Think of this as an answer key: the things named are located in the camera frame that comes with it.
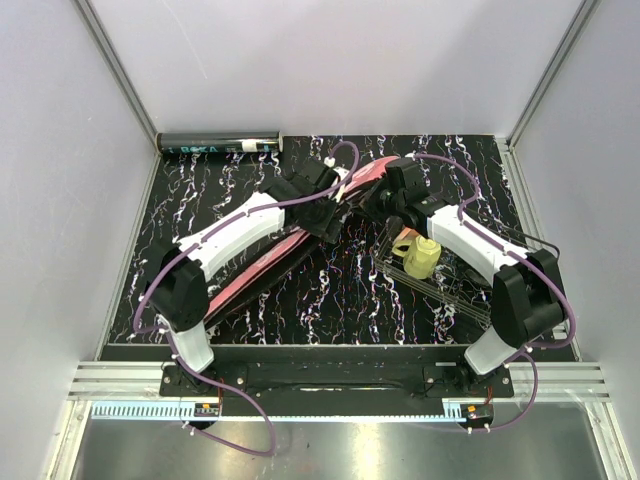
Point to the pink racket bag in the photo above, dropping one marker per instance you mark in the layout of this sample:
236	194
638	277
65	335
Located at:
282	257

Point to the black base frame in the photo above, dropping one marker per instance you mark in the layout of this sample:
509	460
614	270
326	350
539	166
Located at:
435	371

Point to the black wire rack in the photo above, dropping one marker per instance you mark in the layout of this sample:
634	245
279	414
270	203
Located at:
447	285

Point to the black shuttlecock tube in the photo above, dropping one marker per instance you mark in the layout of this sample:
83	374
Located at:
219	142

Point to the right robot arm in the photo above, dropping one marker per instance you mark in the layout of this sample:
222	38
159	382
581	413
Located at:
528	296

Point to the pink mug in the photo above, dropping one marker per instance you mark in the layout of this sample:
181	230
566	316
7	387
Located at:
407	234

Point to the black object in rack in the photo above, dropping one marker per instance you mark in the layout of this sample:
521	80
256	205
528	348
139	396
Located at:
477	279

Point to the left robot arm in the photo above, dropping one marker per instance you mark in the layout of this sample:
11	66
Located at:
178	288

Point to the yellow-green mug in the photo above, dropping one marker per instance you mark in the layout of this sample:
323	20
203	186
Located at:
419	255

